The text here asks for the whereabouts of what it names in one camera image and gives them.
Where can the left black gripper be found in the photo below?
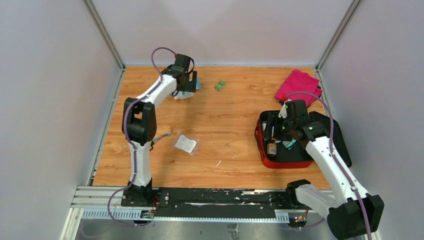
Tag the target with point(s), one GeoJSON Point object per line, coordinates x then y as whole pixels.
{"type": "Point", "coordinates": [189, 86]}

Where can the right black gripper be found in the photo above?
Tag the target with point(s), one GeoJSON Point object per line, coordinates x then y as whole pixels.
{"type": "Point", "coordinates": [287, 137]}

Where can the small white plastic bottle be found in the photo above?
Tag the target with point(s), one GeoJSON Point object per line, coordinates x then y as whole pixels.
{"type": "Point", "coordinates": [182, 95]}

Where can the clear bag teal header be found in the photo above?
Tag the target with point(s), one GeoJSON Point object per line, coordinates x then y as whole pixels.
{"type": "Point", "coordinates": [290, 144]}

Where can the small green box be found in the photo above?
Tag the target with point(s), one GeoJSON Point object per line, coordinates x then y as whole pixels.
{"type": "Point", "coordinates": [220, 85]}

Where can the brown medicine bottle orange cap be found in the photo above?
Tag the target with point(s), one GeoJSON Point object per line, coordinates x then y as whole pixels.
{"type": "Point", "coordinates": [271, 148]}

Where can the clear bag white gauze pad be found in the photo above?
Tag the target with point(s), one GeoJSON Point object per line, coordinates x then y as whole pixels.
{"type": "Point", "coordinates": [187, 144]}

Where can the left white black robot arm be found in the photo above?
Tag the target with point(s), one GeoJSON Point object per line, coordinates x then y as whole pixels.
{"type": "Point", "coordinates": [139, 125]}

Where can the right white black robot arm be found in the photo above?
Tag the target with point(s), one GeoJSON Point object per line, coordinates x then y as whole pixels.
{"type": "Point", "coordinates": [351, 211]}

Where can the red black medicine kit case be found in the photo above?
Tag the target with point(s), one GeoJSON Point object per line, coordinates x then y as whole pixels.
{"type": "Point", "coordinates": [297, 157]}

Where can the blue white mask packet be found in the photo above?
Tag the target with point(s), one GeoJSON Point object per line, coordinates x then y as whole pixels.
{"type": "Point", "coordinates": [198, 84]}

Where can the pink folded cloth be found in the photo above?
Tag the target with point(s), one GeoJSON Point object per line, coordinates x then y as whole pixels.
{"type": "Point", "coordinates": [298, 81]}

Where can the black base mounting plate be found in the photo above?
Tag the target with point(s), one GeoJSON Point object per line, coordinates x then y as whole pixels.
{"type": "Point", "coordinates": [213, 203]}

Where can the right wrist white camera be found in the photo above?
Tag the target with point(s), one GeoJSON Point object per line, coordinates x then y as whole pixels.
{"type": "Point", "coordinates": [283, 111]}

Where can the black handled scissors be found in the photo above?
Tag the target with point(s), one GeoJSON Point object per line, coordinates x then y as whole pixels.
{"type": "Point", "coordinates": [155, 140]}

